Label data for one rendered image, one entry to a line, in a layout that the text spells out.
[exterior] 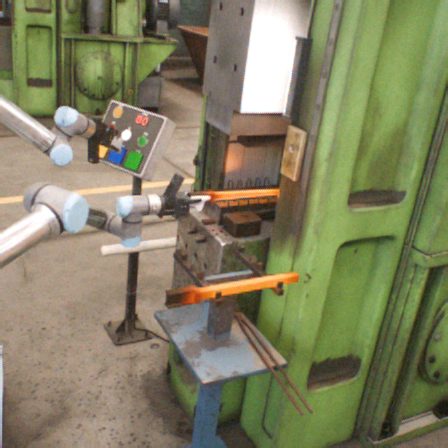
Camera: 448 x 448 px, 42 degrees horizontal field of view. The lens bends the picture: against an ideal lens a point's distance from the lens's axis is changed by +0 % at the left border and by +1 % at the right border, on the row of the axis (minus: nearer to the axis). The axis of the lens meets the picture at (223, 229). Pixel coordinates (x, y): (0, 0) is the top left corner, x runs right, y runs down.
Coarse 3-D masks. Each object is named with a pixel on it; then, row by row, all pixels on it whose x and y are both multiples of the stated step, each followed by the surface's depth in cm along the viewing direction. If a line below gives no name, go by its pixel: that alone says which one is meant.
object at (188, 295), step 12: (264, 276) 176; (276, 276) 177; (288, 276) 178; (180, 288) 162; (192, 288) 162; (204, 288) 165; (216, 288) 166; (228, 288) 167; (240, 288) 169; (252, 288) 172; (168, 300) 159; (180, 300) 161; (192, 300) 164
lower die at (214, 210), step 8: (216, 200) 223; (232, 200) 226; (240, 200) 228; (256, 200) 230; (264, 200) 231; (272, 200) 232; (208, 208) 228; (216, 208) 222; (224, 208) 220; (232, 208) 222; (240, 208) 224; (264, 208) 230; (272, 208) 232; (216, 216) 223; (272, 216) 234
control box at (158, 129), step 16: (112, 112) 263; (128, 112) 259; (144, 112) 255; (128, 128) 257; (144, 128) 253; (160, 128) 249; (128, 144) 255; (144, 144) 250; (160, 144) 251; (144, 160) 249; (160, 160) 255; (144, 176) 249
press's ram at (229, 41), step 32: (224, 0) 201; (256, 0) 185; (288, 0) 190; (224, 32) 204; (256, 32) 190; (288, 32) 195; (224, 64) 206; (256, 64) 195; (288, 64) 201; (224, 96) 208; (256, 96) 200
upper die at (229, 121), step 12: (216, 108) 214; (228, 108) 207; (216, 120) 215; (228, 120) 207; (240, 120) 207; (252, 120) 210; (264, 120) 212; (276, 120) 215; (288, 120) 217; (228, 132) 208; (240, 132) 209; (252, 132) 212; (264, 132) 214; (276, 132) 217
